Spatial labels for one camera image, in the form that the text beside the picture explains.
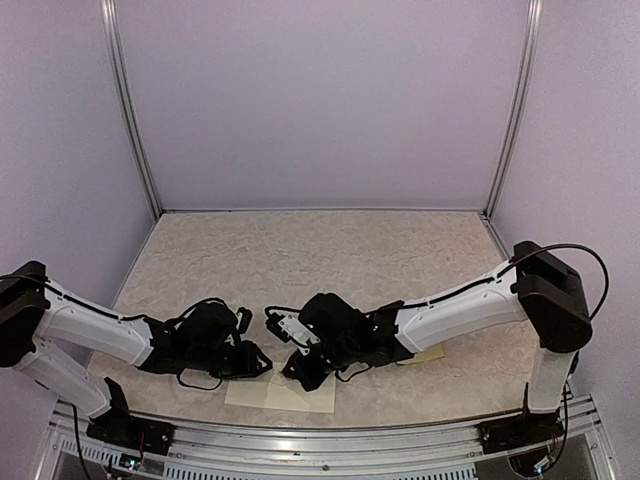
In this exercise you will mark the brown sticker sheet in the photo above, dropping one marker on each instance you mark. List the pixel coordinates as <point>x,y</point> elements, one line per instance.
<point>432,353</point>

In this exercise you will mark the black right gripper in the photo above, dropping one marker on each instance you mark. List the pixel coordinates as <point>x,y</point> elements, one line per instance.
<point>307,378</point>

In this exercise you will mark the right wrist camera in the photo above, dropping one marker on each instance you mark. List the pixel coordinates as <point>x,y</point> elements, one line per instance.
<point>283,322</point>

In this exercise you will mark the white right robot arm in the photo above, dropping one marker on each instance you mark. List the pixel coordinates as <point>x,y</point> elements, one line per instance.
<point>532,286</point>

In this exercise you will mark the cream paper envelope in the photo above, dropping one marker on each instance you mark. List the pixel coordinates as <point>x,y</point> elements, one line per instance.
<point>274,391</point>

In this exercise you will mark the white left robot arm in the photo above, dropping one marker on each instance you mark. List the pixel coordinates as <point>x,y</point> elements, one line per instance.
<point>37,314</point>

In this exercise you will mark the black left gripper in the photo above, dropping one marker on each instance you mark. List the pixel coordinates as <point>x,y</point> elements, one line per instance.
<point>249,365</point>

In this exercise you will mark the right aluminium frame post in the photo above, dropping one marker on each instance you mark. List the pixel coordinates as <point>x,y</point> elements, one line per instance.
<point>517,106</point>

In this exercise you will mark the aluminium frame post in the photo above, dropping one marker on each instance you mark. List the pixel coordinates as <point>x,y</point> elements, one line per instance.
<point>115,50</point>
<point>517,106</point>

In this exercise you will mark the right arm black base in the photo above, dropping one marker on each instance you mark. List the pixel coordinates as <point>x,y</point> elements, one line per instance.
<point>521,430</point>

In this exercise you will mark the left aluminium frame post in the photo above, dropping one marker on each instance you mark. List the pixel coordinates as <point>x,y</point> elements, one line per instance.
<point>115,50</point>

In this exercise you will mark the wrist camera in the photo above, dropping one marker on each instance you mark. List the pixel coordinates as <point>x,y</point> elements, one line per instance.
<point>244,316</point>
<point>283,322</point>

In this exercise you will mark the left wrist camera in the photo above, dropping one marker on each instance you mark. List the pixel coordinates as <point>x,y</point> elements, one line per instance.
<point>244,316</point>

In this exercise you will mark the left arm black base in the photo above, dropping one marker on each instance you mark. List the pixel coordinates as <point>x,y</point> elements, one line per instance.
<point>117,426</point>

